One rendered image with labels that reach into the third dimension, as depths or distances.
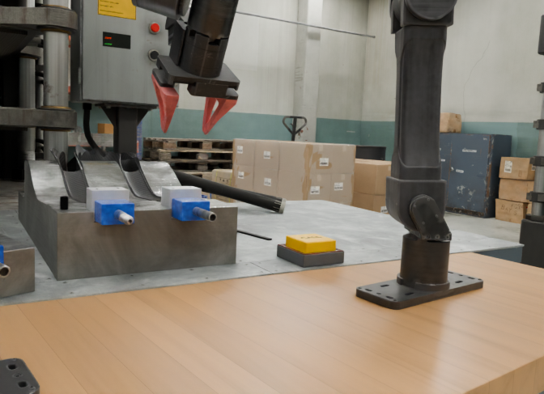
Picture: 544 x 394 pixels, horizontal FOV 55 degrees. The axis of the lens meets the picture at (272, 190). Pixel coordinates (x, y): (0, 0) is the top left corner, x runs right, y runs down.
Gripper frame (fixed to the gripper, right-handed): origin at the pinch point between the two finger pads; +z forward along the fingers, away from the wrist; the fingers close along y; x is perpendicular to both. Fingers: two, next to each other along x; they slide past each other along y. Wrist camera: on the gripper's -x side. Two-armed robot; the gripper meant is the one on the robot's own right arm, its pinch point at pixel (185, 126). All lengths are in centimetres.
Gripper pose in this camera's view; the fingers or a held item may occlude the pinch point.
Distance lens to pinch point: 78.1
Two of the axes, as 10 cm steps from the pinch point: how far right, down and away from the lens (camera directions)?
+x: 4.2, 5.9, -6.9
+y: -8.6, 0.1, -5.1
